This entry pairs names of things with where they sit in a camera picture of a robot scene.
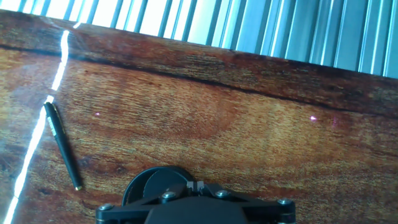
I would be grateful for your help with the black pen with gold tip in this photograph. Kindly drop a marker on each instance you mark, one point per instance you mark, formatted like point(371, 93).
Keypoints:
point(61, 140)

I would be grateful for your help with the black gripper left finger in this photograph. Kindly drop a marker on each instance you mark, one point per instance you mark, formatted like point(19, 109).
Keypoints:
point(124, 213)

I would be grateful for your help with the wood grain board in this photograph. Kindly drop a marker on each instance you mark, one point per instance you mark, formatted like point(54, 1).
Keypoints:
point(217, 124)

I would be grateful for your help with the black mesh pen holder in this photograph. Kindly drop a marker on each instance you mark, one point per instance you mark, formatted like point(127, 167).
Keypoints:
point(155, 180)

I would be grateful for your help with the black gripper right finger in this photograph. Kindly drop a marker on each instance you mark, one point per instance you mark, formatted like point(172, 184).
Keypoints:
point(270, 211)

